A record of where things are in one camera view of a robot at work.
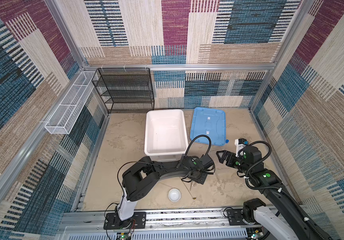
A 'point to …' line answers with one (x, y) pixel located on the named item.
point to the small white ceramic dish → (174, 195)
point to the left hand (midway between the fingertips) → (202, 177)
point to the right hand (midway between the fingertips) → (223, 157)
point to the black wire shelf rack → (124, 89)
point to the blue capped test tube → (227, 141)
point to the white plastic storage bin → (166, 135)
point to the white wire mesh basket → (62, 120)
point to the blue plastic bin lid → (210, 122)
